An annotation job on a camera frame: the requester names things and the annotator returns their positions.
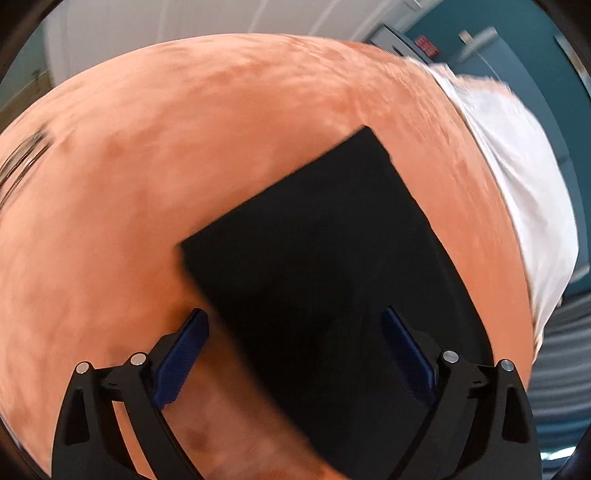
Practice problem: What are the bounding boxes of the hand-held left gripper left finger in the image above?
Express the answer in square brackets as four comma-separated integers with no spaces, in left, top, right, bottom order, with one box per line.
[52,308,209,480]

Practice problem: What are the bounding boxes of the white bed sheet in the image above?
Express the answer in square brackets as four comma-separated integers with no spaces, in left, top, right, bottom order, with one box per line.
[406,58,580,352]

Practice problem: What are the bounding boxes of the light grey padded object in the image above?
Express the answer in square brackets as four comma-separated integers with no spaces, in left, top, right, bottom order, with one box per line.
[457,27,498,63]

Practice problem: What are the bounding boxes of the white panelled wardrobe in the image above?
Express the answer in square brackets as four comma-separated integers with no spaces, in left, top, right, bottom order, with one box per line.
[368,23,439,61]

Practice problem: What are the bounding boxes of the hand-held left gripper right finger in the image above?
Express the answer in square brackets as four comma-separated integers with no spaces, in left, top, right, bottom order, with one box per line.
[379,307,541,480]

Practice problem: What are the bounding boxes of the blue padded headboard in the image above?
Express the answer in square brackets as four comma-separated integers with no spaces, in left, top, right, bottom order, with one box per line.
[478,32,591,162]

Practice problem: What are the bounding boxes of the black pants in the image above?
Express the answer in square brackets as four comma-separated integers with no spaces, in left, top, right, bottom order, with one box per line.
[180,126,495,476]

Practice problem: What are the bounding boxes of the grey striped cloth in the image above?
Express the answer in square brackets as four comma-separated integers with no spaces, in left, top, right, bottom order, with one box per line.
[526,293,591,462]

